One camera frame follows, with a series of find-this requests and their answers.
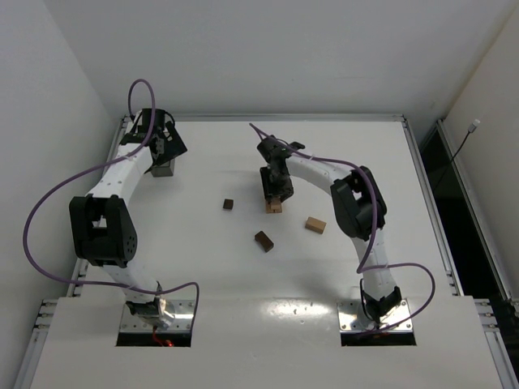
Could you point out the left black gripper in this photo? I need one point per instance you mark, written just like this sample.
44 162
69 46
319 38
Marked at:
174 144

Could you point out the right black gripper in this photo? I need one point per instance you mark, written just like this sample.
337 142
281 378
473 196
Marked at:
276 190

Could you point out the light wood long block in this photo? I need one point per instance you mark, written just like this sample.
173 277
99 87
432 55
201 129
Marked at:
268 208
279 208

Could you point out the smoky transparent plastic box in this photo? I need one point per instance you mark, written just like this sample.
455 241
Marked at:
164 170

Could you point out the light brown block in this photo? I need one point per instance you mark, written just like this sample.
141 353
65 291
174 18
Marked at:
315 225

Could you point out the dark wood arch block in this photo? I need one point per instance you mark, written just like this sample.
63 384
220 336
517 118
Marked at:
264 241

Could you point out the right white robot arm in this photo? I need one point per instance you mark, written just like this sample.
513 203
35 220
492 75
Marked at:
359 210

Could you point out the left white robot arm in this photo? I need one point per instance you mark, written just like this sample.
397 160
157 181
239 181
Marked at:
102 228

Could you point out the small dark wood cube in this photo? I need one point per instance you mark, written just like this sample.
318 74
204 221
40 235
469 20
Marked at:
228 204

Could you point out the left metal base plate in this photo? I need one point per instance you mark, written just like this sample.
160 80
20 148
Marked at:
169 317

